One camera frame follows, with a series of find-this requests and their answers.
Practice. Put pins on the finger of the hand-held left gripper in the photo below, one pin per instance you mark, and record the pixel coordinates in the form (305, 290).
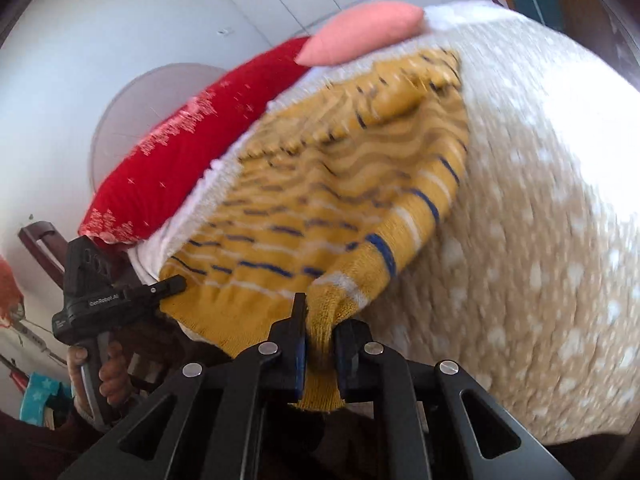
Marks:
(167, 286)

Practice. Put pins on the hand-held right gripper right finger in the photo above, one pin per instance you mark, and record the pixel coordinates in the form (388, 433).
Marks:
(345, 360)

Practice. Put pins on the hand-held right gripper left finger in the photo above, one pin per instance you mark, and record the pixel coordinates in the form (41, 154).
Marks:
(299, 355)

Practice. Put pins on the yellow striped knitted sweater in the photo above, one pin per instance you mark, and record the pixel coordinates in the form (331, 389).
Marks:
(325, 200)

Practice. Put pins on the person's left hand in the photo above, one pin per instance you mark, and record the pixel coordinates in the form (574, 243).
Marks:
(107, 372)

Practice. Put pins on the orange cloth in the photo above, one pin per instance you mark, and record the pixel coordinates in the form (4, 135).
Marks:
(9, 285)

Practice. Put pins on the teal star-print cloth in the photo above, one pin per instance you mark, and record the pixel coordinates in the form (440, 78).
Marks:
(37, 395)

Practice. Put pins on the red pillow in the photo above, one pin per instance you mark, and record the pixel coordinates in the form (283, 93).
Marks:
(175, 160)

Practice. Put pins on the beige spotted blanket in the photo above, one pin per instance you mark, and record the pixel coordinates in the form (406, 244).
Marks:
(525, 240)

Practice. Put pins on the pink pillow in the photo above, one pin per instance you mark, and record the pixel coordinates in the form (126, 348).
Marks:
(360, 32)

